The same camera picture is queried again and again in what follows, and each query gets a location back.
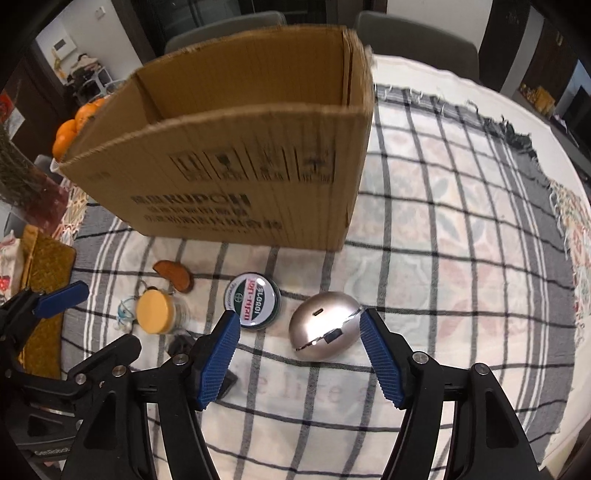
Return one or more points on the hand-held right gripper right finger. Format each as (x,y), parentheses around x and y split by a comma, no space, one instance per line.
(378,355)

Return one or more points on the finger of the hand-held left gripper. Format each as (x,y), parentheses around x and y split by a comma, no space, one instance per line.
(64,295)

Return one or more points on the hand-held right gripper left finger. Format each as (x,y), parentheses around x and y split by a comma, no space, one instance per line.
(221,355)

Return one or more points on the small black object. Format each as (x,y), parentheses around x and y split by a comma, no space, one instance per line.
(180,344)

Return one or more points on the small glass charm keyring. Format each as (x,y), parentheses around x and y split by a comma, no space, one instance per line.
(125,314)

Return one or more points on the round green tin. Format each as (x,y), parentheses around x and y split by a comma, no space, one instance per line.
(251,297)

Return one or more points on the silver egg-shaped mouse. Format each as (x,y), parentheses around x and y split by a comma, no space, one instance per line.
(318,323)

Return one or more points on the yellow-lidded glass jar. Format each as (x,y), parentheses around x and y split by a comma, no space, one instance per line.
(154,311)

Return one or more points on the brown wooden leaf-shaped piece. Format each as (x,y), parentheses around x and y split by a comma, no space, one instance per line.
(173,274)

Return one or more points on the brown cardboard box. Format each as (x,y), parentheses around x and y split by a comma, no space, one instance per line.
(231,184)

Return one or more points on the yellow woven mat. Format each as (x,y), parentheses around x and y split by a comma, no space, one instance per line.
(51,258)

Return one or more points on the floral printed cloth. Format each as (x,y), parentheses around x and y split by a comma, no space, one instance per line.
(9,267)

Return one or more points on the glass vase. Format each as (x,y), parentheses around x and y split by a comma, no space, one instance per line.
(46,203)

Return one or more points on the dried flower bunch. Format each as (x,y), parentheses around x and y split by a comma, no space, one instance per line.
(14,170)

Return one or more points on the orange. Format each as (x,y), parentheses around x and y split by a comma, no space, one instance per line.
(62,138)
(90,110)

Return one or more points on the grey plaid cloth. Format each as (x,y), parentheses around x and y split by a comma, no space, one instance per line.
(438,207)

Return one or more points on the white shoe rack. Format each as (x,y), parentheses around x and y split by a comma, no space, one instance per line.
(92,78)

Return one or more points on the patterned tablecloth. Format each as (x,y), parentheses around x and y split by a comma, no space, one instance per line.
(572,217)

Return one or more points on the yellow boxes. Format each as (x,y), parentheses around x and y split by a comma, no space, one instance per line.
(538,99)

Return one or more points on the grey dining chair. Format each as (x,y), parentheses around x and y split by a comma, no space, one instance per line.
(415,37)
(221,25)

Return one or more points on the black television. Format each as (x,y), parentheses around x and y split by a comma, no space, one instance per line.
(577,106)

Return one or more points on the white wall intercom panel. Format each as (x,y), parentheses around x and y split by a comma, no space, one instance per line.
(61,46)

